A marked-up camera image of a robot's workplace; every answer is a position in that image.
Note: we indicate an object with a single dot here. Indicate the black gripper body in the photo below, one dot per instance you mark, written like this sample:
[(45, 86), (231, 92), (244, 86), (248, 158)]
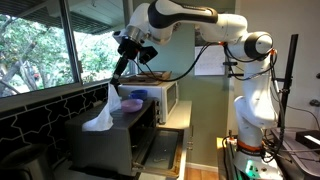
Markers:
[(129, 49)]

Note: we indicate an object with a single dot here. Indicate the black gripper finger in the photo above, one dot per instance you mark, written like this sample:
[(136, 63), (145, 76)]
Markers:
[(117, 71), (123, 68)]

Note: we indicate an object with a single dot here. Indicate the purple plastic bowl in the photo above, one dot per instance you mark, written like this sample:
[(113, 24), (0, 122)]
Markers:
[(131, 106)]

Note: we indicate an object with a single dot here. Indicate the white paper napkin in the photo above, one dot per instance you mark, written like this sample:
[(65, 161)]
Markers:
[(103, 116)]

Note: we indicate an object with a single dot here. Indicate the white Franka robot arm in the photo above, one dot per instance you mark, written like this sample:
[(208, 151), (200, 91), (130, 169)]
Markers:
[(256, 100)]

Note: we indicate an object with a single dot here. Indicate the dark blue plastic bowl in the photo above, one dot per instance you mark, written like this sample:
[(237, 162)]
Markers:
[(139, 94)]

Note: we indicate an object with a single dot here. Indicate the white microwave oven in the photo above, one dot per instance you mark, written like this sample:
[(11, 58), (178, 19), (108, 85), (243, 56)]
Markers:
[(156, 93)]

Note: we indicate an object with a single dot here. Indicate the grey toaster oven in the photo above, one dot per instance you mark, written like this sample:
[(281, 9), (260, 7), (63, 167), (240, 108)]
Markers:
[(100, 146)]

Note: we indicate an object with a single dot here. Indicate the toaster oven glass door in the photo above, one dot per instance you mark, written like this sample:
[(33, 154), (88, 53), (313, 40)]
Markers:
[(163, 150)]

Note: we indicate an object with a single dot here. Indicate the wooden serving tray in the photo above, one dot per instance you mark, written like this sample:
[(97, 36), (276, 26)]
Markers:
[(133, 80)]

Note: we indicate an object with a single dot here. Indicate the dark brown wooden dish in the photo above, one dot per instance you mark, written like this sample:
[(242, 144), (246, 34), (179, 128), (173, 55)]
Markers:
[(150, 75)]

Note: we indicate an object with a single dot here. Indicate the white paper sheet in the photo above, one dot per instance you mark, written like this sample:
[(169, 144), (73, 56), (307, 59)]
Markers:
[(210, 60)]

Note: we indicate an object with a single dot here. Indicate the wooden base cabinet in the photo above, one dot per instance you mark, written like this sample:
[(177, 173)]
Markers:
[(186, 126)]

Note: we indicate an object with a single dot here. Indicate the dark metal pot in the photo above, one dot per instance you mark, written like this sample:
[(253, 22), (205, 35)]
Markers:
[(23, 163)]

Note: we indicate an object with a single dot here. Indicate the black box device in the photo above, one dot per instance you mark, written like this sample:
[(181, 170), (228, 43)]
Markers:
[(308, 138)]

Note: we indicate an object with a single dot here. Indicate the robot mounting cart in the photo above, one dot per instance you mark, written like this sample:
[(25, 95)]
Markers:
[(300, 163)]

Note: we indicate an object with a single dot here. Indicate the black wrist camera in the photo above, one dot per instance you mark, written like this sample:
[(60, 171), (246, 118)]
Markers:
[(148, 55)]

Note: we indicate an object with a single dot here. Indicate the window with dark frame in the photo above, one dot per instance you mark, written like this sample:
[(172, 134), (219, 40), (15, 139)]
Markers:
[(71, 40)]

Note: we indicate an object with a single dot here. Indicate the black camera stand pole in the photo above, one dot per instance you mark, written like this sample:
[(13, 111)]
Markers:
[(289, 66)]

